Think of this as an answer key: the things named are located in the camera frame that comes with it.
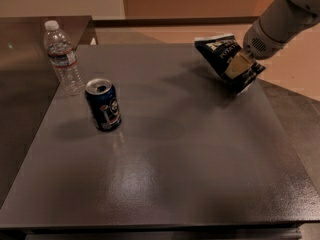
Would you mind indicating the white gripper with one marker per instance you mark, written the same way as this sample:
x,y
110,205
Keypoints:
x,y
261,43

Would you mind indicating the blue pepsi can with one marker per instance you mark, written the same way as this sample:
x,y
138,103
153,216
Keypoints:
x,y
102,100

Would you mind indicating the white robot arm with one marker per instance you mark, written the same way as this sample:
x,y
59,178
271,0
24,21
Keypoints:
x,y
302,14

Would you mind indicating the blue chip bag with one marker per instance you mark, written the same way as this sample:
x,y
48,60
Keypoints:
x,y
219,51

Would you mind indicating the clear plastic water bottle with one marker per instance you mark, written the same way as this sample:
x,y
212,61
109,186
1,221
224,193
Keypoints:
x,y
61,53

